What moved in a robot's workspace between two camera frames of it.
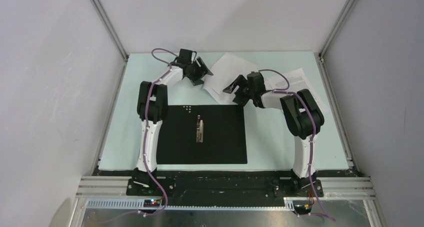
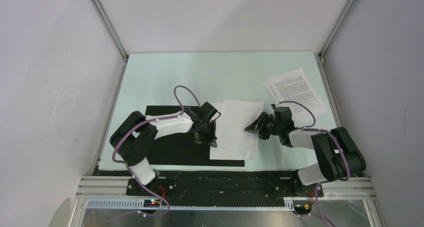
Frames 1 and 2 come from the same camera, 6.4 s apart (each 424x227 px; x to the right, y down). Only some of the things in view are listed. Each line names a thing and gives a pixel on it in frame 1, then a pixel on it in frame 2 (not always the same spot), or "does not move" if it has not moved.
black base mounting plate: x=224 y=184 does not move
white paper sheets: x=226 y=69 to x=233 y=142
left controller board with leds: x=151 y=203 does not move
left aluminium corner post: x=99 y=8 does not move
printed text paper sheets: x=293 y=81 does not move
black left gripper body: x=195 y=72 to x=206 y=134
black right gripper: x=241 y=81 to x=260 y=122
